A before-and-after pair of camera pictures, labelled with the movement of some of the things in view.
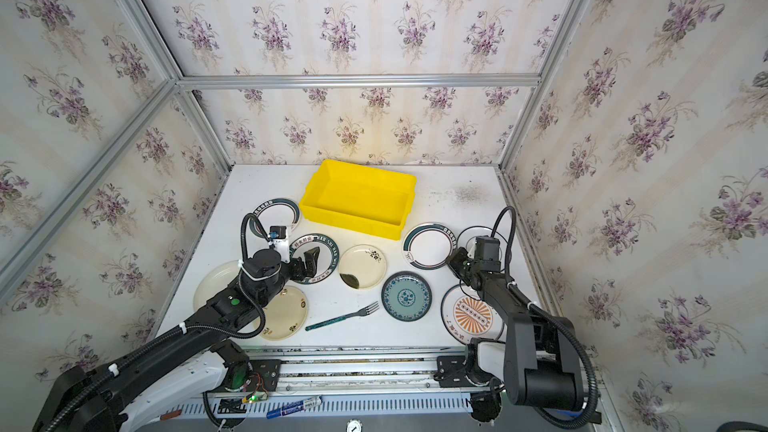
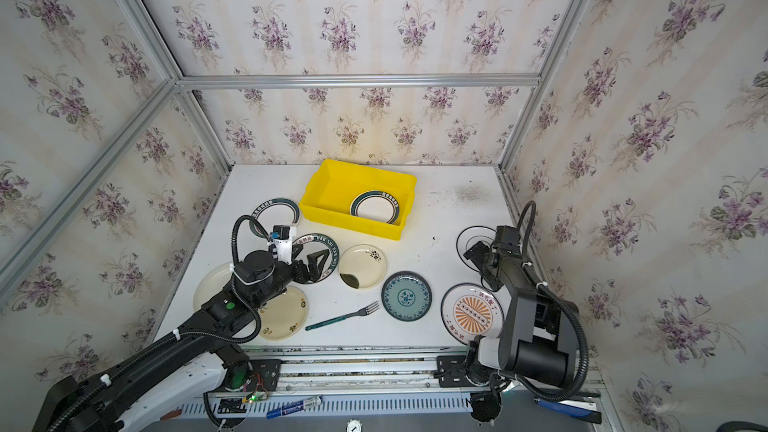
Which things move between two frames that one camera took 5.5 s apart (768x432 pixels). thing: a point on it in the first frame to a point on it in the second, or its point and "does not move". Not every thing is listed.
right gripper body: [459, 262] to [480, 257]
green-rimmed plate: [280, 212] does not move
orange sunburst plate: [467, 314] does not move
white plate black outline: [468, 236] does not move
